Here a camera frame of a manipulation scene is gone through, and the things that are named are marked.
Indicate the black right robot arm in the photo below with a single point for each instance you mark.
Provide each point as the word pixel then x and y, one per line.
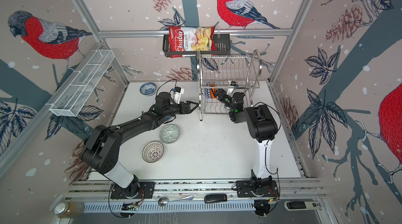
pixel 262 128

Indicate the red patterned bowl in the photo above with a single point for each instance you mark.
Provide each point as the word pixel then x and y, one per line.
pixel 207 93

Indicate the red cassava chips bag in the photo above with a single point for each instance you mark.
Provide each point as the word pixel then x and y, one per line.
pixel 186 39

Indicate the black wire shelf basket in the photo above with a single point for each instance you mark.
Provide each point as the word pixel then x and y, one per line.
pixel 222 44

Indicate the blue floral white bowl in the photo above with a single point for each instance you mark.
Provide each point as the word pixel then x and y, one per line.
pixel 148 89

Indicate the orange plastic bowl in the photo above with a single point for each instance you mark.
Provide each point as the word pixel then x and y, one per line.
pixel 212 90

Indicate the blue triangle pattern bowl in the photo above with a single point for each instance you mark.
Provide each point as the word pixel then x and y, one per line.
pixel 169 119

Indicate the metal spoon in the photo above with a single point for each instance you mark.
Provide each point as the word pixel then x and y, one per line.
pixel 163 201

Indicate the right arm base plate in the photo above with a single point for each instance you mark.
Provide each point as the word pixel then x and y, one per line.
pixel 244 190

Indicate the glass jar with silver lid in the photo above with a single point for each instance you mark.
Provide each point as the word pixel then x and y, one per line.
pixel 70 209

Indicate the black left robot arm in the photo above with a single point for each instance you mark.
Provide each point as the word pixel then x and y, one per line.
pixel 101 149

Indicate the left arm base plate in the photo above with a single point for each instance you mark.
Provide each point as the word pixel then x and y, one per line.
pixel 147 190

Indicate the stainless steel dish rack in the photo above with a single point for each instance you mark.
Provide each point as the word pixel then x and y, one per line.
pixel 220 69

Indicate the brown white patterned bowl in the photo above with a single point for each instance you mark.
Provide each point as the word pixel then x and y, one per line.
pixel 153 152

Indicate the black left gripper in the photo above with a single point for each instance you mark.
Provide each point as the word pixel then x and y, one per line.
pixel 187 107

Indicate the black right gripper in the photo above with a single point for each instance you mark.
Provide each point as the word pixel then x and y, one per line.
pixel 219 94

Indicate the black remote device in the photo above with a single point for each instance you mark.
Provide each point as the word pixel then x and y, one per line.
pixel 215 198

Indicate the white wire mesh basket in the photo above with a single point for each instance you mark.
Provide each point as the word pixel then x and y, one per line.
pixel 85 79

